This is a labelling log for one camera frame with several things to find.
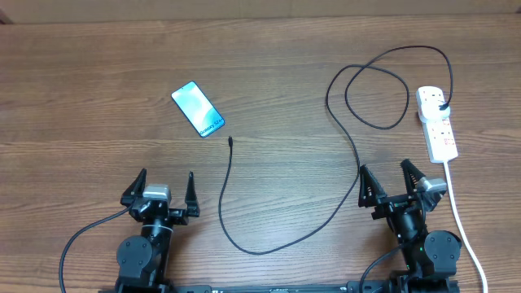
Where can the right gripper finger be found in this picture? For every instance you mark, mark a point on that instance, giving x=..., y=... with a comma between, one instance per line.
x=371, y=192
x=412, y=176

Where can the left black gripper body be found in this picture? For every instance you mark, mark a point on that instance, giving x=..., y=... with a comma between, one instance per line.
x=177, y=216

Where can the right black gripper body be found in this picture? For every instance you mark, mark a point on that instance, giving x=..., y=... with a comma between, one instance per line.
x=390, y=206

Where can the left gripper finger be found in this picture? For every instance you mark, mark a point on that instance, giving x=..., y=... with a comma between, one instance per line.
x=191, y=201
x=135, y=189

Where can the Samsung Galaxy smartphone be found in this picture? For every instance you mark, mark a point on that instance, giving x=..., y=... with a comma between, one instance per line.
x=198, y=109

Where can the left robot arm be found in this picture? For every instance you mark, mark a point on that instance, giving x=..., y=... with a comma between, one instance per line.
x=143, y=258

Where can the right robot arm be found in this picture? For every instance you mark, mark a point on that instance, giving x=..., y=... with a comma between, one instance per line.
x=430, y=256

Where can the white charger plug adapter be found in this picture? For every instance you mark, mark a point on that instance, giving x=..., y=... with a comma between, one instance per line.
x=433, y=111

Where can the white power strip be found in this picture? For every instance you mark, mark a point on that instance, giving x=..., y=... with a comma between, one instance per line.
x=441, y=145

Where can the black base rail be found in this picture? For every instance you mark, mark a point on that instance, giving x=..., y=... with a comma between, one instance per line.
x=281, y=289

